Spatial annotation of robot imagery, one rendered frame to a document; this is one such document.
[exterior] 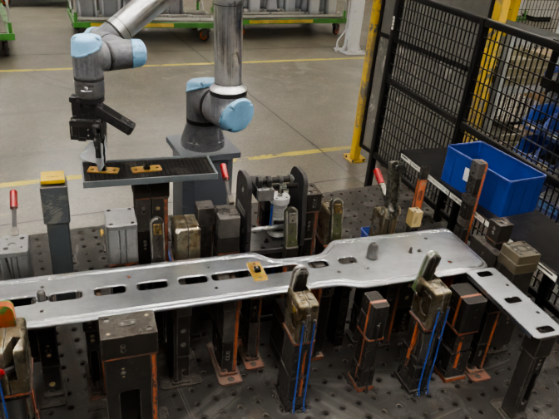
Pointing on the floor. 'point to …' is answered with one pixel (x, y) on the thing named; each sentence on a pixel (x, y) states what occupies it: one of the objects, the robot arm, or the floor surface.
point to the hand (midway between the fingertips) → (103, 165)
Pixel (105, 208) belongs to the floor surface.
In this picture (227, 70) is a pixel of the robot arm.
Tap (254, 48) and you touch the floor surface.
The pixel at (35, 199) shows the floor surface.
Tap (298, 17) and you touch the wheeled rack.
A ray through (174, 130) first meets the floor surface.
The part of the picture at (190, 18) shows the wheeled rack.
